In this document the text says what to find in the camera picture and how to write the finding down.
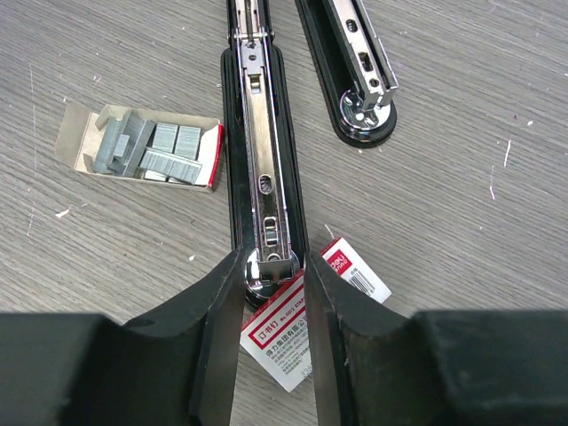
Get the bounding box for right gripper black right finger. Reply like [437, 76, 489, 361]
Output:
[304, 255, 567, 425]

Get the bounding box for red white staple box sleeve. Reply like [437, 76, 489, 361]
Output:
[240, 237, 391, 392]

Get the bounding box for black stapler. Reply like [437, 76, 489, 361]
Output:
[221, 1, 309, 310]
[296, 0, 398, 149]

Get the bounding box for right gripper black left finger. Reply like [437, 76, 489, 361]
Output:
[1, 249, 245, 425]

